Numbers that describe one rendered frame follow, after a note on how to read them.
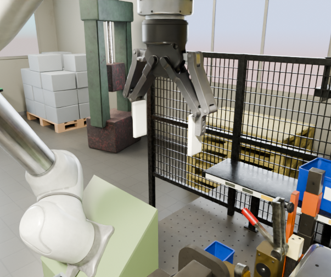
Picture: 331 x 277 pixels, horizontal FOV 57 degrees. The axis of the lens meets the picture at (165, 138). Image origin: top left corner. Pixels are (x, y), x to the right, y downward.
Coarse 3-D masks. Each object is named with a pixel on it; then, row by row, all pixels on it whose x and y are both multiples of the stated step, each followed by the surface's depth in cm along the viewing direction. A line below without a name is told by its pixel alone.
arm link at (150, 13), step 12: (144, 0) 45; (156, 0) 44; (168, 0) 44; (180, 0) 45; (192, 0) 47; (144, 12) 46; (156, 12) 45; (168, 12) 45; (180, 12) 45; (192, 12) 47
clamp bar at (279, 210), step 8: (272, 200) 84; (280, 200) 83; (272, 208) 83; (280, 208) 82; (288, 208) 80; (272, 216) 83; (280, 216) 82; (280, 224) 82; (280, 232) 83; (280, 240) 83; (280, 248) 84
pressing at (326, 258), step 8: (312, 248) 96; (320, 248) 96; (328, 248) 97; (304, 256) 92; (312, 256) 93; (320, 256) 93; (328, 256) 93; (296, 264) 90; (304, 264) 89; (312, 264) 90; (320, 264) 90; (328, 264) 90; (296, 272) 86; (304, 272) 87; (312, 272) 87; (320, 272) 87; (328, 272) 87
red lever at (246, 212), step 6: (246, 210) 90; (246, 216) 90; (252, 216) 90; (252, 222) 89; (258, 222) 89; (258, 228) 89; (264, 228) 89; (264, 234) 88; (270, 240) 87; (282, 252) 85
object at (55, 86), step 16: (32, 64) 534; (48, 64) 529; (64, 64) 546; (80, 64) 527; (32, 80) 550; (48, 80) 504; (64, 80) 511; (80, 80) 532; (32, 96) 566; (48, 96) 520; (64, 96) 518; (80, 96) 541; (32, 112) 585; (48, 112) 535; (64, 112) 525; (80, 112) 548; (64, 128) 531
